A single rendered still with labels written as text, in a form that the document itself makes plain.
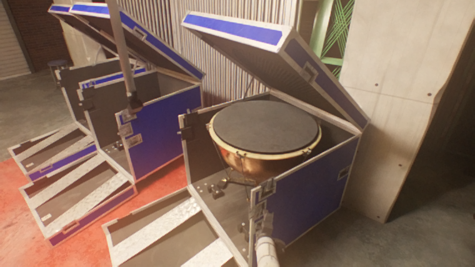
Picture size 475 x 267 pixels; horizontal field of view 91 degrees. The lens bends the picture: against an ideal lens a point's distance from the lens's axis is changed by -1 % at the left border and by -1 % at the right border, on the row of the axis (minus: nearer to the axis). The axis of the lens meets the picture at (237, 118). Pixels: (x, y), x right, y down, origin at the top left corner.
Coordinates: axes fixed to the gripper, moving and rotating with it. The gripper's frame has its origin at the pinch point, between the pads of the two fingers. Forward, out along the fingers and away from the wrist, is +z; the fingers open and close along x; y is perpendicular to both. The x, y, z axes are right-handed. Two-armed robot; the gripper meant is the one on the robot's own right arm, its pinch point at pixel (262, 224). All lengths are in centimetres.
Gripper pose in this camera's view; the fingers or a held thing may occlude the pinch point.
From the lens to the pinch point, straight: 135.7
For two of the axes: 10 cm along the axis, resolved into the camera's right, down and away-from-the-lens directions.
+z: 0.2, -1.2, 9.9
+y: -9.6, -2.6, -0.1
